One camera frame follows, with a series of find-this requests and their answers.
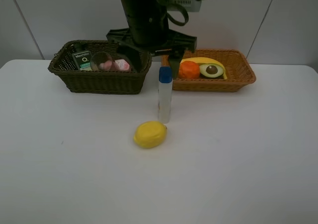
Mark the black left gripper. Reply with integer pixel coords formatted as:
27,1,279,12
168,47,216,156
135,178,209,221
106,28,197,79

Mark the white bottle blue cap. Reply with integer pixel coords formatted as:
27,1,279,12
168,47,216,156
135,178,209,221
158,67,173,124

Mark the orange wicker basket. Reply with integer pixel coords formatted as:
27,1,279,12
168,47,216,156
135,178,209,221
173,49,256,92

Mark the translucent pink plastic cup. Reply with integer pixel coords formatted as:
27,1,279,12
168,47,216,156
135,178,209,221
90,52,117,71

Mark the orange tangerine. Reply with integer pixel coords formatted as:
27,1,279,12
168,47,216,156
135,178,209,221
178,61,200,79

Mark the halved avocado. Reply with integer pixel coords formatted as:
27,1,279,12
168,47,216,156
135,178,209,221
199,64,225,79

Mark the yellow lemon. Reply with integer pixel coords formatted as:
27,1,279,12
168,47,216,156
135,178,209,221
133,121,167,149

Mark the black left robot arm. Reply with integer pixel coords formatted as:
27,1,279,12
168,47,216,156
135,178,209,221
106,0,197,78

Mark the dark brown wicker basket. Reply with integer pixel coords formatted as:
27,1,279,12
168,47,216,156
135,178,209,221
48,40,152,95

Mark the yellow banana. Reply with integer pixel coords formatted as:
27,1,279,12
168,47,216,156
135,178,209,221
181,57,227,79

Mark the dark green pump bottle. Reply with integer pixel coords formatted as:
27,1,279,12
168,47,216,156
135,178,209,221
72,43,92,71

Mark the pink bottle white cap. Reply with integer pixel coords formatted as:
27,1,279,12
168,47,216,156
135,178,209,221
98,59,131,72

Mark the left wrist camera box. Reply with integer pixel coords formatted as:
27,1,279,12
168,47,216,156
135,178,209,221
158,0,202,13

